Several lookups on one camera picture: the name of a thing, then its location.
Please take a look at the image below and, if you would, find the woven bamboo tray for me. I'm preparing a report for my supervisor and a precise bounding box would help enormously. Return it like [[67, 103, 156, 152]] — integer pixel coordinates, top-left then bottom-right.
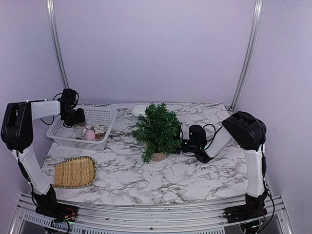
[[53, 156, 97, 189]]

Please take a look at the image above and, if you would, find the pink pompom ornament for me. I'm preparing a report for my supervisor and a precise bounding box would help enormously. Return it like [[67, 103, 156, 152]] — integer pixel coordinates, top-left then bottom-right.
[[85, 130, 96, 141]]

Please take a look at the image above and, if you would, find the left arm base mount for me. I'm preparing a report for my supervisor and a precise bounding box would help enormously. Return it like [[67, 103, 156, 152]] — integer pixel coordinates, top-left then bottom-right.
[[36, 203, 78, 222]]

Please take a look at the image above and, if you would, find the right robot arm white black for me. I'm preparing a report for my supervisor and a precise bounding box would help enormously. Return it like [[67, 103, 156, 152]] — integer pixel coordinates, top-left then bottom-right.
[[181, 111, 268, 218]]

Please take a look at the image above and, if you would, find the right aluminium frame post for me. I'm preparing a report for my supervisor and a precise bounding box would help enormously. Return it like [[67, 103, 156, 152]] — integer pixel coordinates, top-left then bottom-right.
[[229, 0, 263, 111]]

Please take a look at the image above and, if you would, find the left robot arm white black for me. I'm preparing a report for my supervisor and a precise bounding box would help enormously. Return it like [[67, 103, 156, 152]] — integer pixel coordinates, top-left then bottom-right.
[[0, 89, 85, 217]]

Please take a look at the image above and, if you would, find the white plastic basket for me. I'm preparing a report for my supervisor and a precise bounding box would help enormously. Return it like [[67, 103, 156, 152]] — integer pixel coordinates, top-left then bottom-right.
[[46, 106, 117, 151]]

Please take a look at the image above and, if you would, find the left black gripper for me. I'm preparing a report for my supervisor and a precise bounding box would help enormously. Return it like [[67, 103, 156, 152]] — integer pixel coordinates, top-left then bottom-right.
[[61, 108, 85, 127]]

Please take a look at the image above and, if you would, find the white ceramic bowl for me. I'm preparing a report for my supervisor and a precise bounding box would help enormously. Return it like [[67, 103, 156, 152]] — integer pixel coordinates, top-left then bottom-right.
[[132, 105, 147, 117]]

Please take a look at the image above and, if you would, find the front aluminium rail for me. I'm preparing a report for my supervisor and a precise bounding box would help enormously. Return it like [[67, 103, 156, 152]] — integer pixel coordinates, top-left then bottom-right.
[[9, 192, 293, 234]]

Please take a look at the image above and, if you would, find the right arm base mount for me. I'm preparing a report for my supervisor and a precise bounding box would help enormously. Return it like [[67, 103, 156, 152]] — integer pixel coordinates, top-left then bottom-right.
[[222, 205, 268, 223]]

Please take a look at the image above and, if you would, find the small green christmas tree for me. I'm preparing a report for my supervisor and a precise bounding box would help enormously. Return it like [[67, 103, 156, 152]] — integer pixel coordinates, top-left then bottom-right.
[[133, 102, 182, 163]]

